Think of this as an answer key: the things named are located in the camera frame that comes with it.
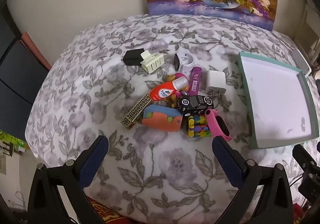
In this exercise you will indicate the purple lighter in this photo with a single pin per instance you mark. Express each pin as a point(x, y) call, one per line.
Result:
point(195, 79)

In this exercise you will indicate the orange white bottle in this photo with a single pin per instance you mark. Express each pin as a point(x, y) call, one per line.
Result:
point(167, 89)

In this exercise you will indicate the teal white box lid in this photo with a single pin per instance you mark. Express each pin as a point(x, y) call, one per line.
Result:
point(279, 102)

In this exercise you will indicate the dark cabinet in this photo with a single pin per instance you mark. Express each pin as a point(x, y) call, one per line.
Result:
point(21, 77)

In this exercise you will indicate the pink brown small toy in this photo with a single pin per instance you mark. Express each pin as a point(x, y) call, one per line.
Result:
point(175, 96)

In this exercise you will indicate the red patterned mat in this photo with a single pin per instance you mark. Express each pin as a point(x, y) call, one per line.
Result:
point(109, 216)

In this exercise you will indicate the white wall charger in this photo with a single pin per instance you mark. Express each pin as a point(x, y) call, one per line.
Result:
point(215, 83)

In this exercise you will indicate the black toy car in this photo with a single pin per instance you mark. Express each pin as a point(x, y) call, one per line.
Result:
point(194, 105)

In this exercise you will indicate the gold patterned lighter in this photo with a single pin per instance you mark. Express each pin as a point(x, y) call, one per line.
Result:
point(134, 114)

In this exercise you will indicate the cream building model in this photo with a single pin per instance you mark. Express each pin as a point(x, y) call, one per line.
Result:
point(151, 62)

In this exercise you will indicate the colourful fidget cube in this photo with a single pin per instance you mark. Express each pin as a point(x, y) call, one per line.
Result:
point(197, 127)

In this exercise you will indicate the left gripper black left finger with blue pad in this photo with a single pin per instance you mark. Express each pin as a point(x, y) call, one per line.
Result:
point(45, 204)

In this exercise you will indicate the floral grey tablecloth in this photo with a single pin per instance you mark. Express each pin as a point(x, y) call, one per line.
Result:
point(155, 171)

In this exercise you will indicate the white round smartwatch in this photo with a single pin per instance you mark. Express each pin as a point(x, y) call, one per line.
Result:
point(183, 62)

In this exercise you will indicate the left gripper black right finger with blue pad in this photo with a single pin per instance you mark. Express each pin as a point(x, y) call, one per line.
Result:
point(275, 201)

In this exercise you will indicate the black rectangular box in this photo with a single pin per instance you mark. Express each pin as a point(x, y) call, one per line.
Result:
point(133, 57)

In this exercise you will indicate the pink fitness band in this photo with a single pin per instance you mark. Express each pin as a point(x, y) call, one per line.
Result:
point(217, 125)

